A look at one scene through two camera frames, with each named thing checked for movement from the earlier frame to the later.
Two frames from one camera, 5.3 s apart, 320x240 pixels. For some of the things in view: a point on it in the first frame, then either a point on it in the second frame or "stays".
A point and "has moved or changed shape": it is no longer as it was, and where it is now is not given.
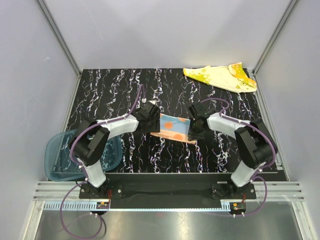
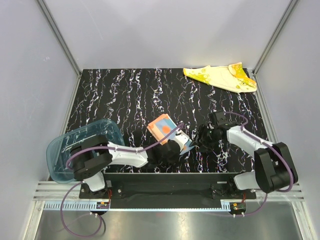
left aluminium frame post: x=67 y=52 stays
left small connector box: x=102 y=205 stays
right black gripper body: x=194 y=129 -> x=208 y=136
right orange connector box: x=236 y=207 stays
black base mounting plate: x=169 y=186 stays
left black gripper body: x=153 y=126 -> x=170 y=161
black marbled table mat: x=114 y=93 stays
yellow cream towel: x=232 y=77 stays
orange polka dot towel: x=174 y=128 has moved or changed shape
